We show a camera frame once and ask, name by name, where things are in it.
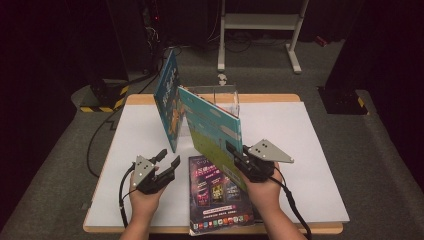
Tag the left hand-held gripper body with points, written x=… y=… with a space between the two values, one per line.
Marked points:
x=150 y=181

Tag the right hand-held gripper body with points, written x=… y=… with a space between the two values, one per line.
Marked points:
x=256 y=170

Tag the light blue green picture book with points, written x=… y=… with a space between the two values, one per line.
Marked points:
x=210 y=130

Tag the purple magazine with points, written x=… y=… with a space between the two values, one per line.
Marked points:
x=213 y=203

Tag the clear acrylic book rack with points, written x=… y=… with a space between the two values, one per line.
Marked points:
x=228 y=96

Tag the dark blue picture book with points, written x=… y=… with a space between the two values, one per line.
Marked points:
x=168 y=100

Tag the person's left hand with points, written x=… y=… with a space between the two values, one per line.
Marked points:
x=143 y=206

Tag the person's right hand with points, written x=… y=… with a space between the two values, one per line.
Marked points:
x=266 y=195

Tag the white table sheet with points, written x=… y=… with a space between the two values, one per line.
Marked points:
x=293 y=133

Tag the small white floor fitting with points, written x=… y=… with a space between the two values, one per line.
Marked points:
x=222 y=79

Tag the black striped stand base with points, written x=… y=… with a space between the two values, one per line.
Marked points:
x=103 y=96
x=343 y=101

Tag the dark equipment rack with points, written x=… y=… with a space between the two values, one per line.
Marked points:
x=151 y=33

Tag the white metal stand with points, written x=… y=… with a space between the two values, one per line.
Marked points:
x=261 y=21

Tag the small red object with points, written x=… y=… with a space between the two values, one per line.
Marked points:
x=321 y=41

